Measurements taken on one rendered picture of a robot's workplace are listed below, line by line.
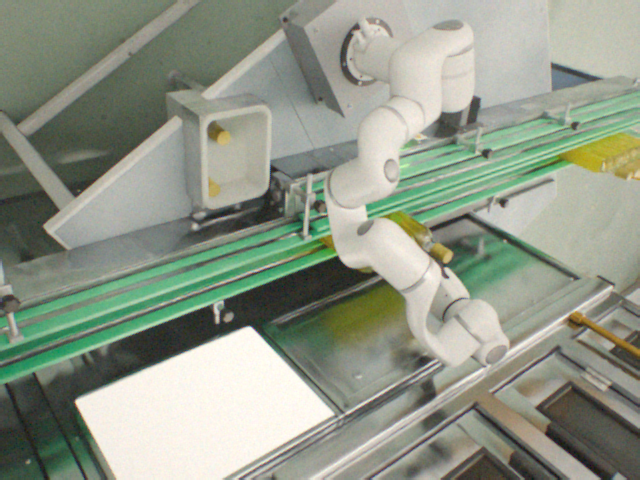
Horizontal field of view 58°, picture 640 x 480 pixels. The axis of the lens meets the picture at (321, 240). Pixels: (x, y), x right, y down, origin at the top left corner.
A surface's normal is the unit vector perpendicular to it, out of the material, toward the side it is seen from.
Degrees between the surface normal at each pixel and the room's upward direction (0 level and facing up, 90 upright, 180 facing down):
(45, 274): 90
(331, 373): 90
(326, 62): 5
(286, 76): 0
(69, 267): 90
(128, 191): 0
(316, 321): 90
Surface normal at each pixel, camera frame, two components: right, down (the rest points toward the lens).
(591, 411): 0.08, -0.84
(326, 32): 0.56, 0.45
